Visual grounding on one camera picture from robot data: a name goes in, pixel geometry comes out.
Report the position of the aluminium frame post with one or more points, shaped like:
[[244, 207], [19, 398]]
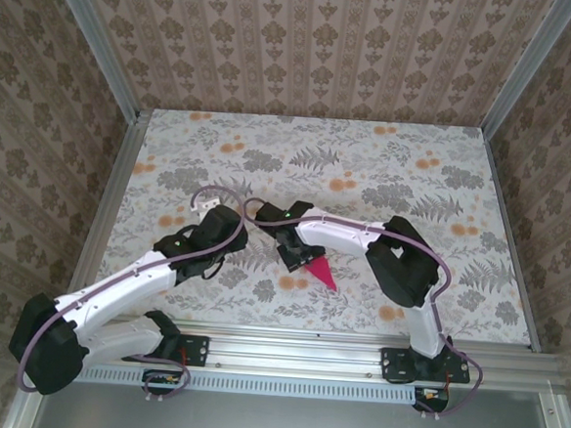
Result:
[[100, 39], [527, 69]]

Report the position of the pink cloth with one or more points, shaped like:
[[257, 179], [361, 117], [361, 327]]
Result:
[[323, 275]]

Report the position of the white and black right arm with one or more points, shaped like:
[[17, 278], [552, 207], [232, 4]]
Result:
[[404, 271]]

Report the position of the grey metal panel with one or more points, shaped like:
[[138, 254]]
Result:
[[300, 425]]

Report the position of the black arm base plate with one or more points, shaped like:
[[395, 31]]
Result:
[[197, 352], [392, 366]]

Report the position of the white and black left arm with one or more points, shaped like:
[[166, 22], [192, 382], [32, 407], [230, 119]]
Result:
[[45, 349]]

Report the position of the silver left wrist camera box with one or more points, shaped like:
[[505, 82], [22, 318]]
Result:
[[205, 207]]

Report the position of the floral printed table cover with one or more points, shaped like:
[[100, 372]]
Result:
[[271, 139]]

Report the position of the black connector box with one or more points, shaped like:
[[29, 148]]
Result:
[[156, 379], [431, 400]]

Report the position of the aluminium side rail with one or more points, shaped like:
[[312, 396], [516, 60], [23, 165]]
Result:
[[502, 200], [105, 211]]

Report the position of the wide aluminium base rail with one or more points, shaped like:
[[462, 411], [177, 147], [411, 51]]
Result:
[[295, 354]]

